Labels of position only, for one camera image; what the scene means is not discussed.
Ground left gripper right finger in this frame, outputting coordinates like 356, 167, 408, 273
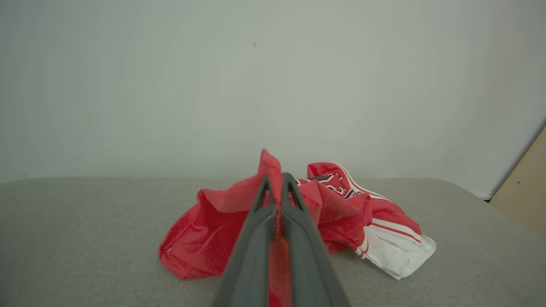
280, 172, 351, 307

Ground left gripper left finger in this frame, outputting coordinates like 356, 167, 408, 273
212, 174, 278, 307

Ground red basketball jersey white sleeves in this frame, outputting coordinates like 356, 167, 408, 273
158, 149, 437, 307

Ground grey fabric sofa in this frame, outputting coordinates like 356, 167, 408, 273
0, 177, 546, 307

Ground light wooden board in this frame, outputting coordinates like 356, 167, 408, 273
489, 126, 546, 240

